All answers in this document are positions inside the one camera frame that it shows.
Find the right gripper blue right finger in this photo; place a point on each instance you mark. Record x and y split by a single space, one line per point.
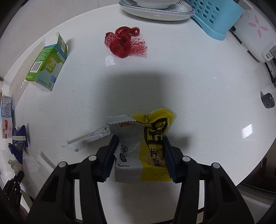
168 155

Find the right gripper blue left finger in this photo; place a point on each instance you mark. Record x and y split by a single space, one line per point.
109 158

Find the yellow white snack wrapper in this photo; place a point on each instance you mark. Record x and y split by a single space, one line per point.
139 156

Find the white tissue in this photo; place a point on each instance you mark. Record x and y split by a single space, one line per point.
15 165

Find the torn white wrapper strip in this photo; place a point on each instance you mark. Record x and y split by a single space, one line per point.
80 143

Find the blue snack wrapper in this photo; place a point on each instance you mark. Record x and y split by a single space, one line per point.
19 143

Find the green white carton box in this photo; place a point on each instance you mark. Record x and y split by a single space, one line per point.
48 64

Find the blue white milk carton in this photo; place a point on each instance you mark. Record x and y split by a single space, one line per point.
6 117

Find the small grey black device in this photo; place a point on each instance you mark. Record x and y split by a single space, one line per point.
268 100

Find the red mesh net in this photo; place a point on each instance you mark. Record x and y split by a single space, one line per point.
126 41

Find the striped ceramic plate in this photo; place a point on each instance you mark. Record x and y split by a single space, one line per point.
177 12

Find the light blue plastic basket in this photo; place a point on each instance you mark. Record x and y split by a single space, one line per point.
216 17

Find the white ceramic bowl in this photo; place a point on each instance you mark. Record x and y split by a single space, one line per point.
155 4

